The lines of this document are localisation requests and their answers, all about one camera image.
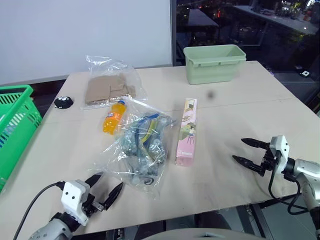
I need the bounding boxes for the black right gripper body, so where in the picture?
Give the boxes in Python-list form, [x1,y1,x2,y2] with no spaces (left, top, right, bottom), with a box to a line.
[258,142,281,177]

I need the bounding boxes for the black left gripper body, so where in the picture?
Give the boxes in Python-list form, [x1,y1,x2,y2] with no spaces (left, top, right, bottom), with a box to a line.
[80,185,105,219]

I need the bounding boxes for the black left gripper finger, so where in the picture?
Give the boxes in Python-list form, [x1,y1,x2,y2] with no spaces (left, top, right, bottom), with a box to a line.
[84,171,105,188]
[103,181,125,211]

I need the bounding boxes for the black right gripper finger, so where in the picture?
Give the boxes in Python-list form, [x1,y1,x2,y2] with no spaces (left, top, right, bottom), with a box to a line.
[232,154,263,174]
[240,137,271,151]

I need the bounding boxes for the green plastic shopping basket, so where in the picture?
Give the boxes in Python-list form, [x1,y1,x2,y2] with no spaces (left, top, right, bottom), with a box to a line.
[0,84,43,194]

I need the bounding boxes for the orange soda bottle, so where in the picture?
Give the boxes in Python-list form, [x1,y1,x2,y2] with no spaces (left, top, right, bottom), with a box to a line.
[102,99,129,136]

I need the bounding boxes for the long pink illustrated box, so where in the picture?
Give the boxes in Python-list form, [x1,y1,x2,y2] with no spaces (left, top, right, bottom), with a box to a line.
[174,97,199,167]

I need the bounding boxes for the black round paw-print object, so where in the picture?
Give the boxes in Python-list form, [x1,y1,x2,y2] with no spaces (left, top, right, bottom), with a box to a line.
[53,95,75,110]

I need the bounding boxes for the light green plastic bin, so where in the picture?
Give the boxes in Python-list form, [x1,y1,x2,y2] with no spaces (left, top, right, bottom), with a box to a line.
[182,44,247,86]

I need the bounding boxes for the brown flat cardboard pieces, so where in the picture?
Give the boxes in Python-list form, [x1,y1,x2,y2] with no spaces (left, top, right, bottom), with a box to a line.
[84,74,137,106]

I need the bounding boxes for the clear bag holding cardboard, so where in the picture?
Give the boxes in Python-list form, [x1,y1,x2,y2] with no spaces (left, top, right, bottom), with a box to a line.
[79,54,149,111]

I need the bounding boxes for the long white background table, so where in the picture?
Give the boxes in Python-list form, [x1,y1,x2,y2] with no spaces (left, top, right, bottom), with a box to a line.
[231,4,314,46]

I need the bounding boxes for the dark background table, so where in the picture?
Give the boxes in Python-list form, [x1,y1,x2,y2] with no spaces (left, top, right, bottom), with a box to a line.
[186,8,220,39]

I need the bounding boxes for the white board panel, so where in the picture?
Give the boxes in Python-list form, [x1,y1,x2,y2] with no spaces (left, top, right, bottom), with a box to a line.
[0,0,177,86]

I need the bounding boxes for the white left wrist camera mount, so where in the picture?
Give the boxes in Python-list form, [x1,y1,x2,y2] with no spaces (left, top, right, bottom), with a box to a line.
[60,179,92,227]

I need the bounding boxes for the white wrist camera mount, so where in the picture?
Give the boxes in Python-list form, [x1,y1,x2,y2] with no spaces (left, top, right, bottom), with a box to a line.
[268,134,291,175]
[60,179,92,227]

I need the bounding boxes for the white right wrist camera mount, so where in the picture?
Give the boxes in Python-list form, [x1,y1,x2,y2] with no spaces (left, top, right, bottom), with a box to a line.
[268,134,291,175]

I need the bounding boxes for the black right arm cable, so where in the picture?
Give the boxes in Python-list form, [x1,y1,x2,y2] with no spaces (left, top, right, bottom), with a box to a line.
[268,156,312,216]

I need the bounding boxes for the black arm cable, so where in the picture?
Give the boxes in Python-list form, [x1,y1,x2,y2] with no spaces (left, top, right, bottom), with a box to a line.
[268,156,312,216]
[12,181,65,240]

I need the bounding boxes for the black table frame leg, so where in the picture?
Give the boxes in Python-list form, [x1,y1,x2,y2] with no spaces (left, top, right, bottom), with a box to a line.
[249,201,272,240]

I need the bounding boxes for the clear bag of cables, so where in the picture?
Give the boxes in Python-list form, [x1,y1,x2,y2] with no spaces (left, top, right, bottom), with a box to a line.
[87,98,178,201]

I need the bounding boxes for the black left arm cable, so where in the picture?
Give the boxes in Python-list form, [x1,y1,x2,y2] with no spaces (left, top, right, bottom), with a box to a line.
[12,181,65,240]

